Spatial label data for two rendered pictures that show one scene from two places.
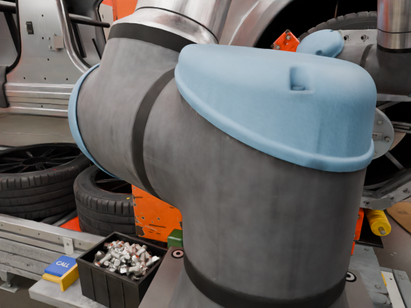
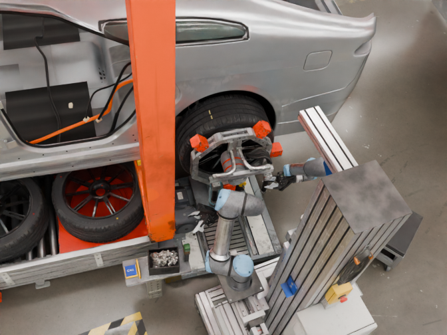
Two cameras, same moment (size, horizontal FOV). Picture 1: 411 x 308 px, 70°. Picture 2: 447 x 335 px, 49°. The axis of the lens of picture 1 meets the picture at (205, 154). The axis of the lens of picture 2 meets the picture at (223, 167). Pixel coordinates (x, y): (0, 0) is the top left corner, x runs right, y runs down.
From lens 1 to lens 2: 2.65 m
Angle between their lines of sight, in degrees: 49
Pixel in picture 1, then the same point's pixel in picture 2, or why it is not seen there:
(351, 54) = not seen: hidden behind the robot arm
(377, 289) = not seen: hidden behind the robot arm
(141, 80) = (225, 267)
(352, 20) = (225, 125)
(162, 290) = (221, 279)
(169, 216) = (168, 233)
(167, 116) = (234, 273)
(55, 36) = (9, 142)
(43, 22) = not seen: outside the picture
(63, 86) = (18, 164)
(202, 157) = (240, 276)
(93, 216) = (98, 234)
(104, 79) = (217, 267)
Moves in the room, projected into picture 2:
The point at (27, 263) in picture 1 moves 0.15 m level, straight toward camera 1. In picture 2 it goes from (63, 271) to (83, 278)
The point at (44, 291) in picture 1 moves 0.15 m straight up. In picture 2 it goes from (134, 282) to (132, 274)
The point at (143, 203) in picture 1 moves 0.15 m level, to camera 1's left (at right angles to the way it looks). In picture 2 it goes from (155, 234) to (135, 245)
